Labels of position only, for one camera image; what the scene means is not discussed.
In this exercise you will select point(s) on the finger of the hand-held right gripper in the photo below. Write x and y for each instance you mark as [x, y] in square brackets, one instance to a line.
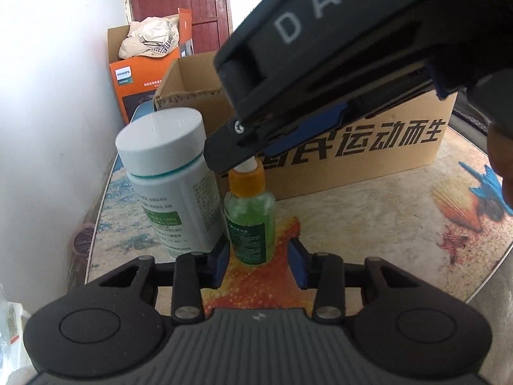
[224, 148]

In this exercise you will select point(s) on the person's right hand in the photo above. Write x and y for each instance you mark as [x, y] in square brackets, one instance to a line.
[503, 160]

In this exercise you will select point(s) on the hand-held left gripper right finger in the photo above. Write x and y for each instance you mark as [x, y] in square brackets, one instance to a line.
[298, 266]

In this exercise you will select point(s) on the large printed cardboard box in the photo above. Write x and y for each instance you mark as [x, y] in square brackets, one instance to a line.
[380, 168]

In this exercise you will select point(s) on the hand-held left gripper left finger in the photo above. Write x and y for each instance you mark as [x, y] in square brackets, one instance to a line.
[222, 264]

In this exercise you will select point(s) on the white capped pill bottle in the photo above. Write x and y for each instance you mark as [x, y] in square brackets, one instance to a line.
[172, 192]

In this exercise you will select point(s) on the dark brown round object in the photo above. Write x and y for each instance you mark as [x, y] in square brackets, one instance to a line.
[84, 242]

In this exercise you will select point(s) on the orange product box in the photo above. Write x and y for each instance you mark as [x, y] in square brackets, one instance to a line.
[132, 88]

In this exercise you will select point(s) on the green dropper bottle orange cap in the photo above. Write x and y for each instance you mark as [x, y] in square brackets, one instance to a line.
[248, 216]

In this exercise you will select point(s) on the seashell printed mat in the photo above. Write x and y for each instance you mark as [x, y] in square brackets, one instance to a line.
[380, 228]

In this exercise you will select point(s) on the white crumpled cloth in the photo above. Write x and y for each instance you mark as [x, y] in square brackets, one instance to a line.
[148, 38]

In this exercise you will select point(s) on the clear plastic bag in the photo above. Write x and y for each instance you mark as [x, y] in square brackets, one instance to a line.
[12, 329]

